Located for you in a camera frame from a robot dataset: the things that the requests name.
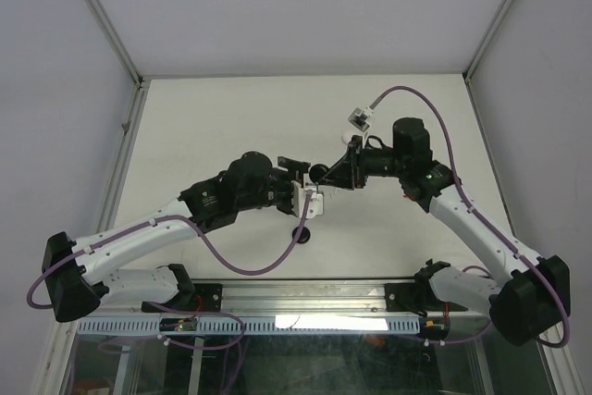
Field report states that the aluminium mounting rail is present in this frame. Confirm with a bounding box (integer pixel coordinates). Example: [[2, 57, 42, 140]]
[[57, 278, 554, 320]]

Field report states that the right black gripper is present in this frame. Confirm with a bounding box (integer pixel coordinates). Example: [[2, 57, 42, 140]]
[[319, 135, 408, 190]]

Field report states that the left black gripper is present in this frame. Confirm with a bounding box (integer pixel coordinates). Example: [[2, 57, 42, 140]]
[[238, 159, 311, 213]]

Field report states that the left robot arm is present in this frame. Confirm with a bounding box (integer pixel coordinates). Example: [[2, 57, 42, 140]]
[[27, 152, 312, 323]]

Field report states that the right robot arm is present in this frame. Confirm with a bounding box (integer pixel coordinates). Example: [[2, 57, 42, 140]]
[[310, 117, 571, 346]]

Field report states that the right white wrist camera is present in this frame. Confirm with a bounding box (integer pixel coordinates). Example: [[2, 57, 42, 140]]
[[348, 107, 374, 132]]

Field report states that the black earbud case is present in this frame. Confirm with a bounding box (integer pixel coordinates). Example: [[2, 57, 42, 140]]
[[308, 164, 329, 184], [291, 227, 311, 244]]

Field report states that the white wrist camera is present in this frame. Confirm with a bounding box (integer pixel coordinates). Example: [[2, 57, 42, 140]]
[[348, 107, 374, 132], [291, 181, 325, 220]]

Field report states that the right aluminium frame post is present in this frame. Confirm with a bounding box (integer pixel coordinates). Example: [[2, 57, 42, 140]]
[[462, 0, 516, 85]]

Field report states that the left aluminium frame post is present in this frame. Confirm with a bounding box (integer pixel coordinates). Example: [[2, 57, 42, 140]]
[[59, 0, 142, 86]]

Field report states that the aluminium frame post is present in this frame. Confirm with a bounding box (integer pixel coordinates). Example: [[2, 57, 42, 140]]
[[462, 0, 516, 85], [59, 0, 142, 86]]

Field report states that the white slotted cable duct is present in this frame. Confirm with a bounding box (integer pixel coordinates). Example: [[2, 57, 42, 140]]
[[77, 315, 420, 337]]

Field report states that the white earbud case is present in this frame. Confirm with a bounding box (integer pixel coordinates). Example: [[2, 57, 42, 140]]
[[341, 132, 352, 144]]

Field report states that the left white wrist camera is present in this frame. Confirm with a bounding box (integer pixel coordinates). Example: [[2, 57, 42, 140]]
[[291, 181, 325, 220]]

